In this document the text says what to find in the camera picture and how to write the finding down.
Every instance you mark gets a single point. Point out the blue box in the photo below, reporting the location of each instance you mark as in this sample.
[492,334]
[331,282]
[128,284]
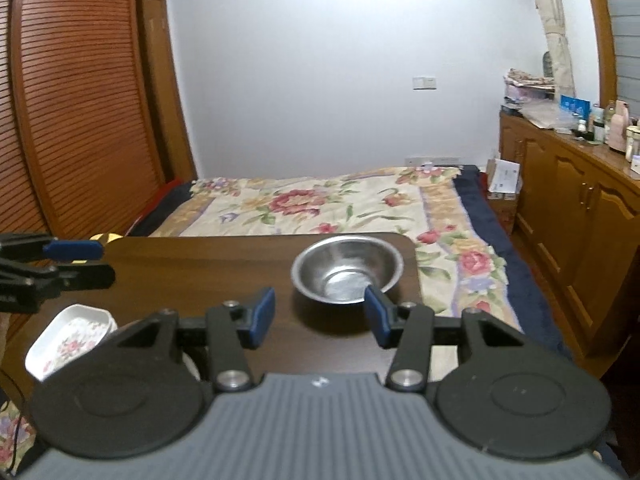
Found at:
[574,106]

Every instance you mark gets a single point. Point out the metal bowl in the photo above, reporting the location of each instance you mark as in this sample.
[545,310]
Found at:
[345,270]

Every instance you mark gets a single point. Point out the wooden louvered wardrobe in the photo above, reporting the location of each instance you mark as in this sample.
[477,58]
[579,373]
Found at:
[75,110]

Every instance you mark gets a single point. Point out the white floral square plate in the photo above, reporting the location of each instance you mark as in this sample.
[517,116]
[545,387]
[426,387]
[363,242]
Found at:
[67,342]

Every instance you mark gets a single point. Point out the clear plastic bag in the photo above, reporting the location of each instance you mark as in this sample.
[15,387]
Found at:
[545,117]

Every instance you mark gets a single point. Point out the white jar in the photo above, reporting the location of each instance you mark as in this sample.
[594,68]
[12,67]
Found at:
[633,144]

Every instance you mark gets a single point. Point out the wooden cabinet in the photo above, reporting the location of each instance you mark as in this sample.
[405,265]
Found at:
[575,220]

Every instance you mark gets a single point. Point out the pink bottle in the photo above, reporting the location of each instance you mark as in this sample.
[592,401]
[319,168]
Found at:
[619,125]

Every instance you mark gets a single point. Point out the red blanket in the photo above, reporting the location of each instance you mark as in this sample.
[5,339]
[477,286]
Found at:
[160,192]

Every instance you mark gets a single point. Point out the floral bedspread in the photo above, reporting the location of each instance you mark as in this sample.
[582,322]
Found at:
[505,260]

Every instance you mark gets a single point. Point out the white wall switch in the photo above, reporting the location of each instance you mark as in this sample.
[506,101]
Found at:
[424,83]

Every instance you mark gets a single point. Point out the grey window blinds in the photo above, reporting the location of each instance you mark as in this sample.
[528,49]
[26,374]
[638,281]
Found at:
[627,30]

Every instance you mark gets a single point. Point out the stack of folded cloths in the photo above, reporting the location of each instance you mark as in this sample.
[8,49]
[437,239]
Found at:
[527,87]

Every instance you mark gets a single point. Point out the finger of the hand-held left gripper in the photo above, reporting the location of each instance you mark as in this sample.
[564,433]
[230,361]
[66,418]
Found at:
[85,276]
[75,250]

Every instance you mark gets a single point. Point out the yellow plush toy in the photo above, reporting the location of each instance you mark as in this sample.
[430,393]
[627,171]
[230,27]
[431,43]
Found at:
[107,237]

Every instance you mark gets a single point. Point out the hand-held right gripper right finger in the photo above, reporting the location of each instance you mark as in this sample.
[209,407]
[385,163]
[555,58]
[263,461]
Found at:
[376,317]

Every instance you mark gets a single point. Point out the white cardboard box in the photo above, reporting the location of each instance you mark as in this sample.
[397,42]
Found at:
[504,176]

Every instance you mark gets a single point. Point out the white wall socket strip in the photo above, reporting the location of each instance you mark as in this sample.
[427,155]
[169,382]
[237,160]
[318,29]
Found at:
[432,160]

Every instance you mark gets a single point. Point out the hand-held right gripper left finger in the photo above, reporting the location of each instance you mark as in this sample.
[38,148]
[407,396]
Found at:
[262,316]

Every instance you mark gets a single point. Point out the wooden window frame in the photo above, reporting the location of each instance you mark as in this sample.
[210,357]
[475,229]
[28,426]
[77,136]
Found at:
[602,35]

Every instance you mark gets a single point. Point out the beige patterned curtain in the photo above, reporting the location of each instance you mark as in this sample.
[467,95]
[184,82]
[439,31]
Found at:
[552,20]

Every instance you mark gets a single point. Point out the floral blanket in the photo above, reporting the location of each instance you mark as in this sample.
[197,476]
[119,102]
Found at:
[325,205]

